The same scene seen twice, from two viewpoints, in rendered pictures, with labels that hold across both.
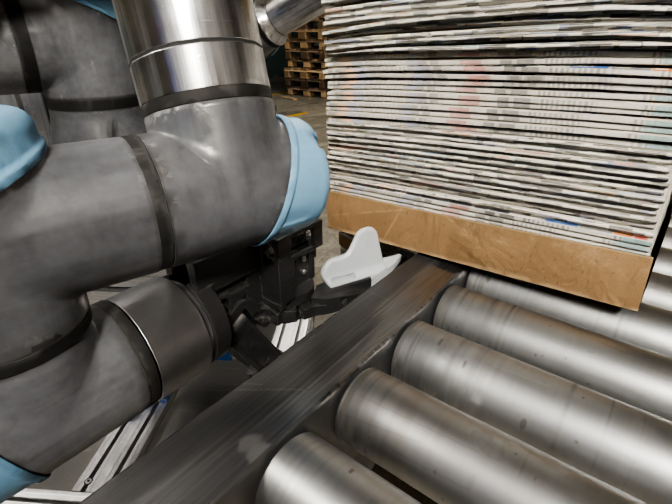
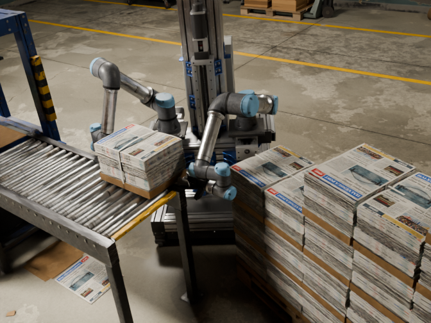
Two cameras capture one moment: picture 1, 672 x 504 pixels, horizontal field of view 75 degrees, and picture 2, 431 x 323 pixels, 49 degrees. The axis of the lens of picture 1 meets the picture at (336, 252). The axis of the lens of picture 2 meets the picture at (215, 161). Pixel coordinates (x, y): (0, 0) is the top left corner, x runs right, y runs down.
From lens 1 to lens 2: 286 cm
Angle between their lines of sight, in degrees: 78
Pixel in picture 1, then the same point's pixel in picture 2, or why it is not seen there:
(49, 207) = (93, 133)
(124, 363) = not seen: hidden behind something
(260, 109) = (102, 134)
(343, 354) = not seen: hidden behind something
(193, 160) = (99, 136)
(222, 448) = (92, 157)
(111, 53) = (160, 111)
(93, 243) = (94, 137)
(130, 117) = (162, 123)
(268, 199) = not seen: hidden behind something
